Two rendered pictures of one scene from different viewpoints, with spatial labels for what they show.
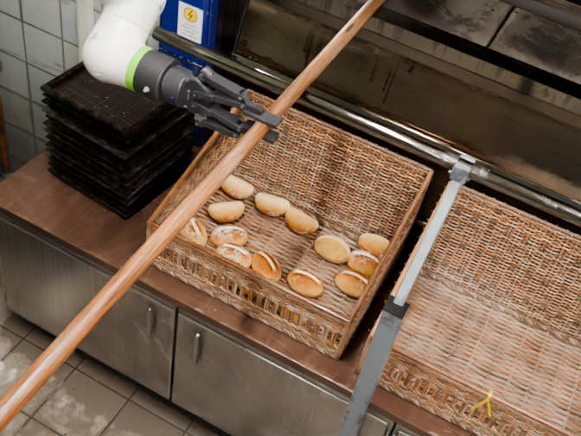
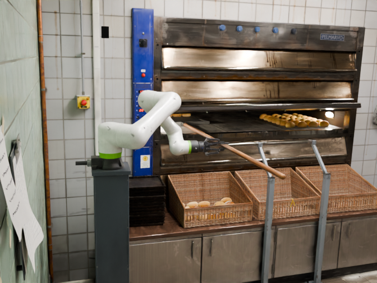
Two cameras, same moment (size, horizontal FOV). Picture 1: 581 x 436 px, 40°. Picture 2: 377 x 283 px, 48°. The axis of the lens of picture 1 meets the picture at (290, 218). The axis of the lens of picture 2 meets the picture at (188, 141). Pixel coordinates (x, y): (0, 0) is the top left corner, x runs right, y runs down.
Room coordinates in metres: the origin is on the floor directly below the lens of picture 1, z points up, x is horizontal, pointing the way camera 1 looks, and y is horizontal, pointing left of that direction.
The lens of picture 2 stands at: (-0.98, 2.05, 1.81)
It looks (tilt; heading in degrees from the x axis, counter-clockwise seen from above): 12 degrees down; 323
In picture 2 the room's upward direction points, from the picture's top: 1 degrees clockwise
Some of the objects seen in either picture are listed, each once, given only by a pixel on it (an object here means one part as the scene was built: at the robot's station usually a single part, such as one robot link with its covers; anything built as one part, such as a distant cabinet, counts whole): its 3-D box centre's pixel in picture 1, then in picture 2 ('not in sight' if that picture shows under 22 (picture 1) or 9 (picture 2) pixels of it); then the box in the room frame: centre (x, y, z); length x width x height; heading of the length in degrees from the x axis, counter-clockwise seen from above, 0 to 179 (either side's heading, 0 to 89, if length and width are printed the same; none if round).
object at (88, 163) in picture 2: not in sight; (100, 161); (1.09, 1.09, 1.23); 0.26 x 0.15 x 0.06; 67
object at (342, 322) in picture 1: (290, 215); (208, 197); (1.44, 0.00, 0.72); 0.56 x 0.49 x 0.28; 71
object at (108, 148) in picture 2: not in sight; (111, 139); (1.06, 1.03, 1.36); 0.16 x 0.13 x 0.19; 26
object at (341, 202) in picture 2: not in sight; (335, 187); (1.04, -1.11, 0.72); 0.56 x 0.49 x 0.28; 69
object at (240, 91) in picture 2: not in sight; (263, 90); (1.50, -0.62, 1.54); 1.79 x 0.11 x 0.19; 70
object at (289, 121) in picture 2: not in sight; (293, 119); (1.72, -1.32, 1.21); 0.61 x 0.48 x 0.06; 160
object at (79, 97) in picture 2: not in sight; (83, 101); (1.96, 0.81, 1.46); 0.10 x 0.07 x 0.10; 70
